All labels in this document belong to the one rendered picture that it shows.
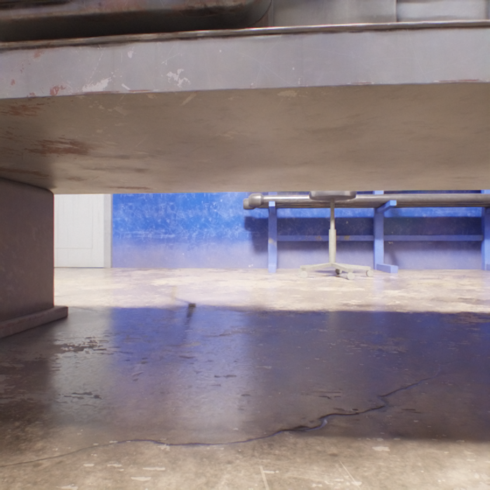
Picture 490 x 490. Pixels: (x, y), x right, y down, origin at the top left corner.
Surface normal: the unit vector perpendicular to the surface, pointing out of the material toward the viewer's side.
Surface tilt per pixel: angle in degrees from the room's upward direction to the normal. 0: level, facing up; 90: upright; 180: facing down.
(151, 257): 90
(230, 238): 90
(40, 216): 90
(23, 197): 90
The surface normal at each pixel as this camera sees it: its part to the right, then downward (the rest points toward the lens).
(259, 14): 0.61, 0.79
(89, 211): -0.08, 0.00
